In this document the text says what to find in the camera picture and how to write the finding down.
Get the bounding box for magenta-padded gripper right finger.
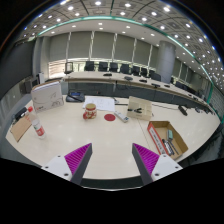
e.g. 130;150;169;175
132;143;183;185

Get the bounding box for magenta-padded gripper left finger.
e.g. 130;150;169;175
41;143;93;185

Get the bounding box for clear red-capped water bottle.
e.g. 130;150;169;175
26;106;47;139

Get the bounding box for open red-flapped cardboard box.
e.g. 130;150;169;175
146;120;189;161

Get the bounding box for red and cream mug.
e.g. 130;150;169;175
82;102;98;120

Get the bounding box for small white remote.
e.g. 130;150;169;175
114;110;130;123

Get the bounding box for flat round red coaster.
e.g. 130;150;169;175
103;113;117;122

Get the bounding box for beige desk organizer tray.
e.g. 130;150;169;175
126;95;153;121

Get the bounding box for white printed paper sheet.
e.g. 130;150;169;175
82;96;116;113

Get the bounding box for black conference desk phone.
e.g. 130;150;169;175
65;90;86;103

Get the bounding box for brown paper envelope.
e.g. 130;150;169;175
9;114;33;143

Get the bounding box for large white cardboard box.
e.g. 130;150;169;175
30;80;65;113

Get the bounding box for black power adapter box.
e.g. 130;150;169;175
13;106;28;122

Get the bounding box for row of black desk microphones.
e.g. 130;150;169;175
102;72;172;89

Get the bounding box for grey box monitor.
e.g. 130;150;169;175
19;78;40;94

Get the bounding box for row of black office chairs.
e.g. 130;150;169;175
64;60;163;82

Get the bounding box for group of ceiling lights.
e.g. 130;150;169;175
23;0;224;84

